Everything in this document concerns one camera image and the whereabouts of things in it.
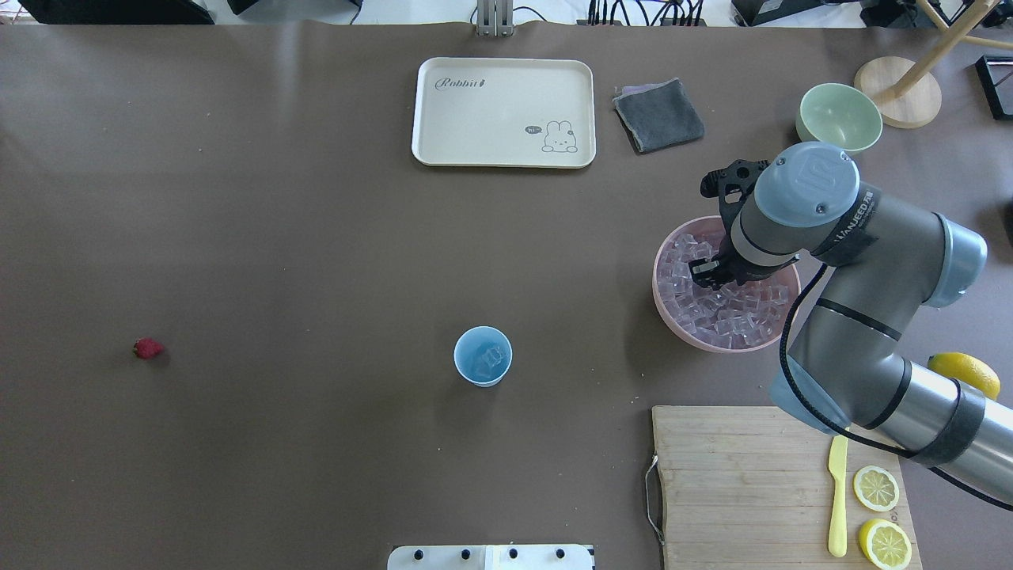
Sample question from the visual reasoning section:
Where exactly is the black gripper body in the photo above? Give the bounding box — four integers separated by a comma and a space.
687, 209, 799, 290

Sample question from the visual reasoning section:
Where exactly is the red strawberry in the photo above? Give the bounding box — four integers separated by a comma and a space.
131, 338, 165, 360

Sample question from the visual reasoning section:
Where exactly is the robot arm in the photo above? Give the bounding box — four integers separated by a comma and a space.
690, 142, 1012, 510

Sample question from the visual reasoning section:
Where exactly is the pile of clear ice cubes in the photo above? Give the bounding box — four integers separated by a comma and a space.
658, 232, 792, 350

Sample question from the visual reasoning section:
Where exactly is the wooden cup stand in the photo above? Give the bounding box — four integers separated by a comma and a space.
854, 1, 1012, 129

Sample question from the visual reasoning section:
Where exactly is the light blue cup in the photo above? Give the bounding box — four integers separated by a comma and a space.
453, 325, 513, 387

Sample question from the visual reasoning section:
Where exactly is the pink bowl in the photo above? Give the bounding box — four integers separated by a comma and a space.
653, 216, 802, 354

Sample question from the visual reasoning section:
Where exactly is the grey folded cloth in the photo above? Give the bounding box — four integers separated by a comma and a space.
613, 77, 705, 153

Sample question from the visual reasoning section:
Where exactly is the green bowl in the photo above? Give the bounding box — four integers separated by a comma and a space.
795, 83, 883, 154

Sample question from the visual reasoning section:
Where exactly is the yellow plastic knife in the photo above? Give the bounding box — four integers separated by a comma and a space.
826, 435, 849, 558

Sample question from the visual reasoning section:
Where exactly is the bamboo cutting board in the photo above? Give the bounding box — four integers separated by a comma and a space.
651, 405, 904, 569

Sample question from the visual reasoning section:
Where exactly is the yellow lemon outer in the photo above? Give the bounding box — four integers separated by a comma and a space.
928, 352, 1001, 401

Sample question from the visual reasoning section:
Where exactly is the lemon slice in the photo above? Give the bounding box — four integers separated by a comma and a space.
852, 465, 901, 512

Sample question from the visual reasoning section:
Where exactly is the cream rabbit tray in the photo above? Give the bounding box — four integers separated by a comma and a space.
410, 57, 597, 169

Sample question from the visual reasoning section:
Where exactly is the lemon half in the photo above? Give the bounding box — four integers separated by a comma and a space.
857, 519, 914, 569

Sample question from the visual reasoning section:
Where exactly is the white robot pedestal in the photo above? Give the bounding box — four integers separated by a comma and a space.
386, 542, 596, 569

